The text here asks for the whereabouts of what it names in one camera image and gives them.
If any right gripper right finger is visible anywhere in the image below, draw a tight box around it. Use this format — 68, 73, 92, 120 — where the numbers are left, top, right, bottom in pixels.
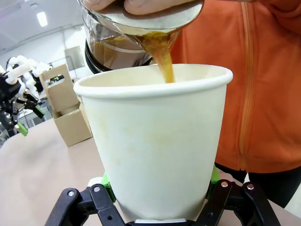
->
197, 164, 282, 226

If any person's right hand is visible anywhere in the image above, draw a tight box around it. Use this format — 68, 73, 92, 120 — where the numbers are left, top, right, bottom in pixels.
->
84, 0, 196, 15

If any person in orange jacket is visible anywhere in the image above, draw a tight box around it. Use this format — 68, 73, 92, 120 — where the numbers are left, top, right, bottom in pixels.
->
169, 0, 301, 174

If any rectangular ceiling light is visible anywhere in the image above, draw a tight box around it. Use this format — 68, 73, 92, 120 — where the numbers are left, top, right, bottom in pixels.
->
36, 11, 48, 27

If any brown cardboard cup carrier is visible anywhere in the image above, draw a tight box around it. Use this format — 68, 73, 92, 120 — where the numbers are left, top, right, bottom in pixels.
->
39, 64, 94, 148

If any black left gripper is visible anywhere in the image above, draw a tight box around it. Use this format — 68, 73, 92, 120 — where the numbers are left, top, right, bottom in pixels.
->
0, 74, 45, 137

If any glass drink carafe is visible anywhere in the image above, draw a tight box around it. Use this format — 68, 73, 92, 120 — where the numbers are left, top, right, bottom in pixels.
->
81, 0, 205, 73

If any person in orange shirt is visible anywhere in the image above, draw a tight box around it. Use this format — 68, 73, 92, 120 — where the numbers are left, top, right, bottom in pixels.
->
215, 162, 301, 209

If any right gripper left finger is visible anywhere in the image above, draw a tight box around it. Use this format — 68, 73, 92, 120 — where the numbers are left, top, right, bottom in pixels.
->
44, 173, 126, 226

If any white paper cup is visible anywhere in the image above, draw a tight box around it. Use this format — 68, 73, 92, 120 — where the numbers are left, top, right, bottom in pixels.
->
73, 63, 233, 221

